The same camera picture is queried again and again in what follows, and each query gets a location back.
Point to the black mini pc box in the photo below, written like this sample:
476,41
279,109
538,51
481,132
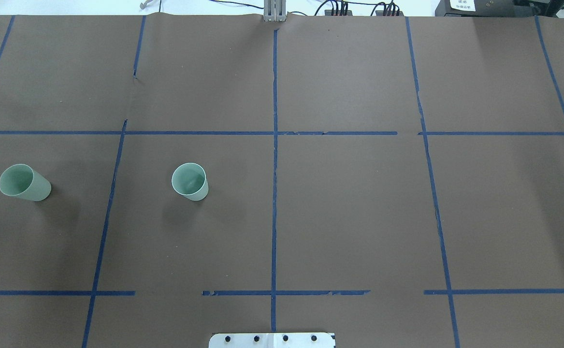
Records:
483,8

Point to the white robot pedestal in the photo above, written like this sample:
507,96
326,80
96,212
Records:
273,340

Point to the brown paper table mat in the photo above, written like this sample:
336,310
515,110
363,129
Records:
398,182

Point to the aluminium frame post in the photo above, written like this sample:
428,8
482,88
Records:
274,11

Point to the green plastic cup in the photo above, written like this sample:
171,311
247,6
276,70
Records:
190,181
23,182

